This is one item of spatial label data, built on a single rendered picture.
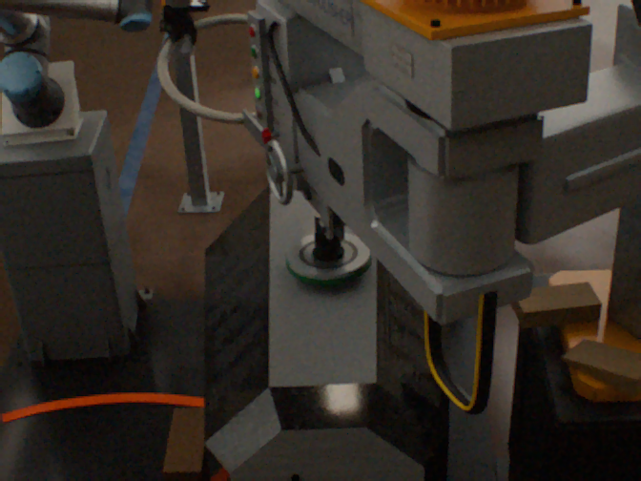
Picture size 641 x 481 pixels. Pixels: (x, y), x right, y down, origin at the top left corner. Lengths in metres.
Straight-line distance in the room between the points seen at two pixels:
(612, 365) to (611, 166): 0.55
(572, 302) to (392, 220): 0.65
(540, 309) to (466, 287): 0.65
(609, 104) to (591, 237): 2.51
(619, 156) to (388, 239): 0.46
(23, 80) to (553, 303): 1.79
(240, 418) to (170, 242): 2.22
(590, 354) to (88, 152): 1.80
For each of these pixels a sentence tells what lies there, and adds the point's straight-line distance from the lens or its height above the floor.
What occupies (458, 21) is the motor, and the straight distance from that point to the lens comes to 1.35.
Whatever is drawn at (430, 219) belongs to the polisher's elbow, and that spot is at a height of 1.33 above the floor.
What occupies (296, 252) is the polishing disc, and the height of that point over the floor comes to 0.86.
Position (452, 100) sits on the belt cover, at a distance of 1.32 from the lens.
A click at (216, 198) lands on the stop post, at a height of 0.01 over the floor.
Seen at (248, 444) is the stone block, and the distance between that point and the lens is 2.07.
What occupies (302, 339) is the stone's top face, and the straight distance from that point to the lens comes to 2.17.
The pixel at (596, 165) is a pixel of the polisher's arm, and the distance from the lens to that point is 1.71.
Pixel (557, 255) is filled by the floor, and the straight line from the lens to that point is 4.04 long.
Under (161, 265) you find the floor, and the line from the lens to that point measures 4.07.
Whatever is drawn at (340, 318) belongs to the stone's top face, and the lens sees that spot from 2.23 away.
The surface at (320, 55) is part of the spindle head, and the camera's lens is 2.04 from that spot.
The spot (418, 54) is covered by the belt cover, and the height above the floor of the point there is 1.64.
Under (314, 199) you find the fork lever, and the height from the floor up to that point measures 1.07.
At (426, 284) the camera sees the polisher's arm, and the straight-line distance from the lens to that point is 1.60.
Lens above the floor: 2.09
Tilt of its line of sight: 30 degrees down
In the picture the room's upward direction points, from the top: 3 degrees counter-clockwise
